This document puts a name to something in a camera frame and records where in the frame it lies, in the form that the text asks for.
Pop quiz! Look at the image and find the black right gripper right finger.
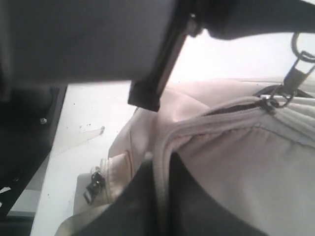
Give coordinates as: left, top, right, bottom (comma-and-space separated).
168, 152, 266, 236

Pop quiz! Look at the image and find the strip of clear tape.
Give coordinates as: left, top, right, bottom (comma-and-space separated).
51, 126, 105, 156

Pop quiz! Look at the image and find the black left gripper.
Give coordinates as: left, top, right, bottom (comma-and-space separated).
0, 0, 315, 112

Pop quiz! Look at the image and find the cream fabric duffel bag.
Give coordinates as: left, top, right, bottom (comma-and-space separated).
56, 78, 315, 236

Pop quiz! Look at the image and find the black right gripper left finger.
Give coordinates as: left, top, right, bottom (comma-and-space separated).
81, 161, 159, 236

